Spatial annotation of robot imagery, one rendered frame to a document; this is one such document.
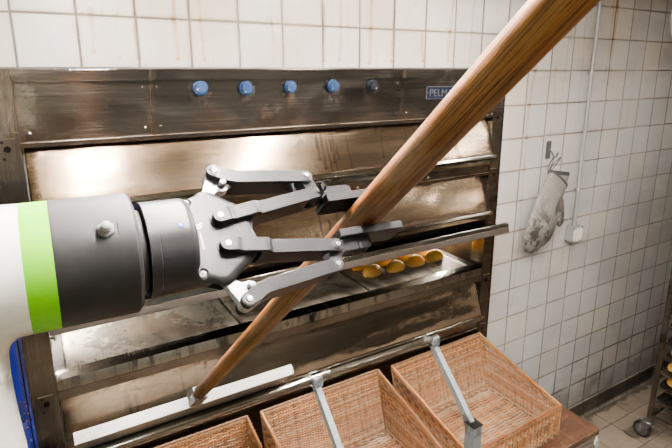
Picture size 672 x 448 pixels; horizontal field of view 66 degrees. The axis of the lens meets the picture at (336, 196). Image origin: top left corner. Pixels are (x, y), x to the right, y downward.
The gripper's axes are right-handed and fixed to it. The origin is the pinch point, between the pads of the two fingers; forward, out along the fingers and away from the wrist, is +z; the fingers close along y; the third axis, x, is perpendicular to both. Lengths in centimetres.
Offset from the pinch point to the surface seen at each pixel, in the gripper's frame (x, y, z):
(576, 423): -147, 52, 166
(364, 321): -152, -16, 85
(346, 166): -104, -64, 73
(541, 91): -89, -86, 181
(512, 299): -157, -7, 175
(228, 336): -143, -22, 25
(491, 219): -128, -41, 155
